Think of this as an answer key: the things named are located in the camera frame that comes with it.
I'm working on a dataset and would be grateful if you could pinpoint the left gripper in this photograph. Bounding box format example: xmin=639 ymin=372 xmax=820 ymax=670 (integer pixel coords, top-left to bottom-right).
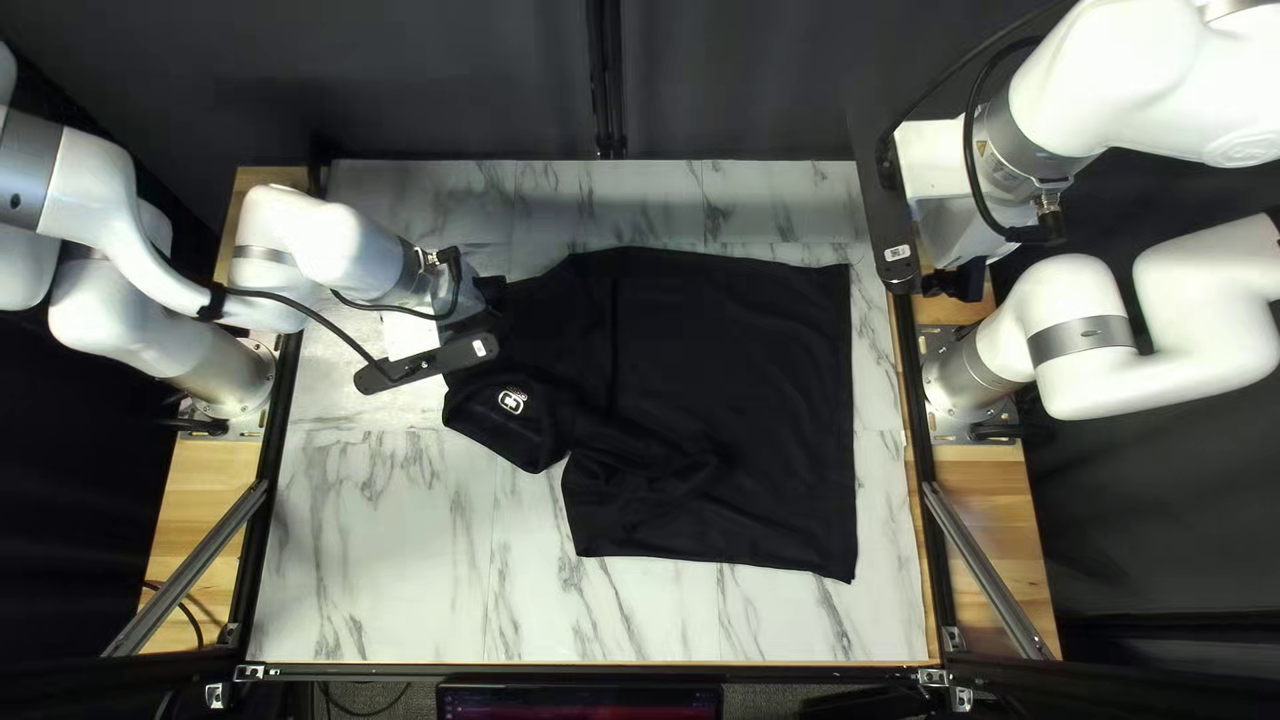
xmin=380 ymin=310 xmax=473 ymax=364

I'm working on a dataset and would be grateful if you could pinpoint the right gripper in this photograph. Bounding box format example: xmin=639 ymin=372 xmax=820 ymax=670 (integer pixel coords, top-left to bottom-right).
xmin=893 ymin=113 xmax=1043 ymax=273

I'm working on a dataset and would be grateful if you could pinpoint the black t-shirt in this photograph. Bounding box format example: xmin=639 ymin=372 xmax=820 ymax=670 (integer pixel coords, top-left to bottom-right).
xmin=442 ymin=247 xmax=861 ymax=584

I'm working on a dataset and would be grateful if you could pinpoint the laptop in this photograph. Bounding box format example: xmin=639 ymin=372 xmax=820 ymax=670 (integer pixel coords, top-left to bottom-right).
xmin=437 ymin=680 xmax=726 ymax=720

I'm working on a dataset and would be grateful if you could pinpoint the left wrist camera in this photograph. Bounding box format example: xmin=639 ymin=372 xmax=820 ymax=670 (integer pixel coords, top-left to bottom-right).
xmin=353 ymin=333 xmax=501 ymax=396

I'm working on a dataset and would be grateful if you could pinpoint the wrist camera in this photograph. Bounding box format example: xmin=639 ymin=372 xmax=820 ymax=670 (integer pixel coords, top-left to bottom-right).
xmin=845 ymin=100 xmax=918 ymax=296
xmin=353 ymin=333 xmax=501 ymax=396

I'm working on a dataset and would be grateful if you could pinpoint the black cable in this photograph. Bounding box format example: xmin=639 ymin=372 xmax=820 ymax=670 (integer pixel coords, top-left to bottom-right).
xmin=143 ymin=578 xmax=208 ymax=651
xmin=198 ymin=248 xmax=466 ymax=373
xmin=960 ymin=35 xmax=1066 ymax=246

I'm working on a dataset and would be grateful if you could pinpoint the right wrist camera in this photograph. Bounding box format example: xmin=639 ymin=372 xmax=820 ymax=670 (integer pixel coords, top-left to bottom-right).
xmin=845 ymin=100 xmax=918 ymax=296

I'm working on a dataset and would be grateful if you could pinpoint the black frame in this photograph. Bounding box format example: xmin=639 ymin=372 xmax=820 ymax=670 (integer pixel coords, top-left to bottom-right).
xmin=100 ymin=0 xmax=1061 ymax=716

